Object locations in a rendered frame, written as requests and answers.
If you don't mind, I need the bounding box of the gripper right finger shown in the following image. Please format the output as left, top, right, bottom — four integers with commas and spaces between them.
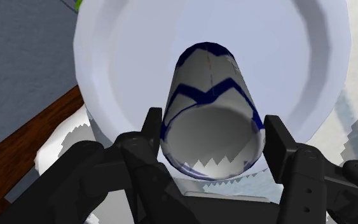
263, 115, 358, 224

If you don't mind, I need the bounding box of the brown wooden furniture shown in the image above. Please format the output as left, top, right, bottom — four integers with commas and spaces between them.
0, 85, 85, 224

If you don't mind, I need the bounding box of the white bowl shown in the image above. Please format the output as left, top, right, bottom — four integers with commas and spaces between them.
73, 0, 352, 146

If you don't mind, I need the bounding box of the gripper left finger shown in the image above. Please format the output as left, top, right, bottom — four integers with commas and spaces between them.
0, 107, 198, 224

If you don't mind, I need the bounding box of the white cup with blue zigzag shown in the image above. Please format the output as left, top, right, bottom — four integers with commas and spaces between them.
159, 41, 266, 181

